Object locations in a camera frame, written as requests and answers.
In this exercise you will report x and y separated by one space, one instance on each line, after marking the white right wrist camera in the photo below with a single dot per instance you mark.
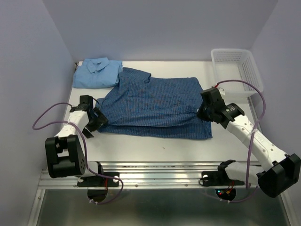
221 90

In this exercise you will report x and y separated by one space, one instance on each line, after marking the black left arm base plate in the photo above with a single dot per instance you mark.
96 181

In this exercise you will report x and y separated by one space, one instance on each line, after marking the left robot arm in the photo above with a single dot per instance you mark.
65 152

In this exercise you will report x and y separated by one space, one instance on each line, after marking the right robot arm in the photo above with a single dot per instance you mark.
277 171

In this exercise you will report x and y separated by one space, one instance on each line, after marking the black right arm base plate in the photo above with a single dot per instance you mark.
217 178

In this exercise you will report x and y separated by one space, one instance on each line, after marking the light blue folded shirt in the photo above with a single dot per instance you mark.
97 73

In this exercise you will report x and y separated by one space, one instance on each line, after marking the white plastic basket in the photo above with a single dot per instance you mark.
236 64

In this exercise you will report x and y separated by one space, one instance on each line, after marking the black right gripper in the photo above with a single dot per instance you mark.
201 113

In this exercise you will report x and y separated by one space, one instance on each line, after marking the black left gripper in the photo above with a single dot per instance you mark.
100 120

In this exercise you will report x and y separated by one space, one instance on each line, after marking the aluminium front rail frame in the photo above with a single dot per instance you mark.
155 194

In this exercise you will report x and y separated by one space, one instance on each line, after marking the blue plaid long sleeve shirt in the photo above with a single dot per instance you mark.
140 105

